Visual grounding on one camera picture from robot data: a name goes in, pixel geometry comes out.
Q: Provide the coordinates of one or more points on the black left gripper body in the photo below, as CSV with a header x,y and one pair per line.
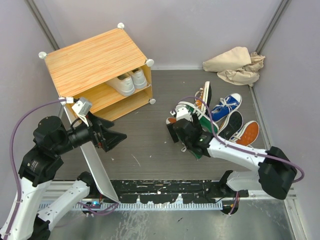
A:
x,y
97,136

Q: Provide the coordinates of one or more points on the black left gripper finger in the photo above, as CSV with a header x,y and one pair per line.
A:
x,y
110,139
98,121

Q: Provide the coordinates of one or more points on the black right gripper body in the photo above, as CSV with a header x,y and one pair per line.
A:
x,y
196,123

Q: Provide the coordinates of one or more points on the orange sneaker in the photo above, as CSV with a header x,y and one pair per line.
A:
x,y
205,94
248,134

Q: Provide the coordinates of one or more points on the white cabinet door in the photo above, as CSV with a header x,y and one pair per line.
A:
x,y
95,160

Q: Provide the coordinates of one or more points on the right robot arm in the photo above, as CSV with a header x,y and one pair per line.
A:
x,y
268,170

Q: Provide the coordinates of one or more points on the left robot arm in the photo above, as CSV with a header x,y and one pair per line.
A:
x,y
39,167

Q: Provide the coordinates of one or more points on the white shoe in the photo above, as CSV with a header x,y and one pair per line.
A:
x,y
123,84
138,78

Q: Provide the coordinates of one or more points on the wooden shoe cabinet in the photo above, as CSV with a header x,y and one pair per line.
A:
x,y
81,70

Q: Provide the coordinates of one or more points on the blue sneaker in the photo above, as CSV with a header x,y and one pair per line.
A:
x,y
231,125
225,106

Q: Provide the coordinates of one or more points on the beige cloth bag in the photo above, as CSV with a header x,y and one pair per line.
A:
x,y
237,66

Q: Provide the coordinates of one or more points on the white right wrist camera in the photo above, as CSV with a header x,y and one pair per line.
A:
x,y
184,110

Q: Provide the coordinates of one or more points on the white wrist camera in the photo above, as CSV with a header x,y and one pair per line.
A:
x,y
184,110
80,108

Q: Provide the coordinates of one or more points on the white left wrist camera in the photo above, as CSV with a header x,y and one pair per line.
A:
x,y
80,108

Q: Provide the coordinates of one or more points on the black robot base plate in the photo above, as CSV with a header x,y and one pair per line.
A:
x,y
168,191

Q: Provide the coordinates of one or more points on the grey cable duct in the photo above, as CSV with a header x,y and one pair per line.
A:
x,y
176,206

